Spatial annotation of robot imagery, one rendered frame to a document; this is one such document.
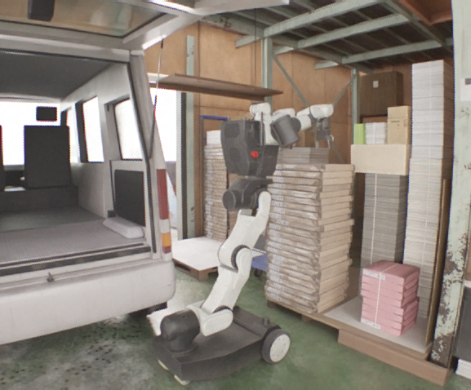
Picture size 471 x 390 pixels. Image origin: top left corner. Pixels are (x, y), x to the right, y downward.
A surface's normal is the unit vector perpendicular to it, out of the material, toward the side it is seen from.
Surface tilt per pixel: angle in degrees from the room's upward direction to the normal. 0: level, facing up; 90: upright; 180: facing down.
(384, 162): 90
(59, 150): 93
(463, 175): 90
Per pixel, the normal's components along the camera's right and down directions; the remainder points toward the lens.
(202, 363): 0.35, 0.11
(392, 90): -0.77, 0.07
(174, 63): 0.63, 0.09
